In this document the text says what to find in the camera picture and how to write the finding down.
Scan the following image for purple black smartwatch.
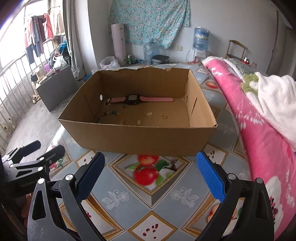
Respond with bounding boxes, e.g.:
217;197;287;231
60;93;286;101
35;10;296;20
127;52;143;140
105;94;174;105

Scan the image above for pink floral blanket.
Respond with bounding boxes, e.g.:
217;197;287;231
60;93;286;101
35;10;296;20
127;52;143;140
203;57;295;240

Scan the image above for dark grey cabinet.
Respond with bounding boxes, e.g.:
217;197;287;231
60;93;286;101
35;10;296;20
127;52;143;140
37;65;78;112

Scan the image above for white fluffy towel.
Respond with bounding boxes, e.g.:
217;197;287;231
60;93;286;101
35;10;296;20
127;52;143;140
246;72;295;152

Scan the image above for brown cardboard box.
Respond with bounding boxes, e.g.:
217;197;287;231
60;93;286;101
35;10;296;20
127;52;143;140
59;67;217;156

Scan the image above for green patterned pillow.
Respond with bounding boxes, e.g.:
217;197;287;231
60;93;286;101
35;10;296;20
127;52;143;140
223;58;260;95

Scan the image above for white plastic bag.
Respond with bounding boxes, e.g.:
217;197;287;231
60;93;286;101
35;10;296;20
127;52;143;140
100;56;120;70

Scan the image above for hanging clothes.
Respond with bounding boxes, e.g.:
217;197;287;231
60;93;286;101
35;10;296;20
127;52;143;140
24;14;54;64

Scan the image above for grey window curtain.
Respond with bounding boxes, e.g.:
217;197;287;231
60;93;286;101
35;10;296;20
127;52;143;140
63;1;97;80

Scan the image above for grey trash bin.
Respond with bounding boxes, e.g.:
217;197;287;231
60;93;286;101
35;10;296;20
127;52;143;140
151;55;169;65

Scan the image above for blue water jug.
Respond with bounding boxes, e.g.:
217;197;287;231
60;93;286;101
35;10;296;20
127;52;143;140
192;27;210;51

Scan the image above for empty clear water bottle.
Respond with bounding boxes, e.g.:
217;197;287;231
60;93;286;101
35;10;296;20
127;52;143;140
143;40;159;65

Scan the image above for wooden chair frame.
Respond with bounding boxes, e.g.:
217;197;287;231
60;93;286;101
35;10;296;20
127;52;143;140
225;40;248;61

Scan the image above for teal floral wall cloth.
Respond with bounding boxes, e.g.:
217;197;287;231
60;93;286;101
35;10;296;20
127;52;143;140
109;0;191;49

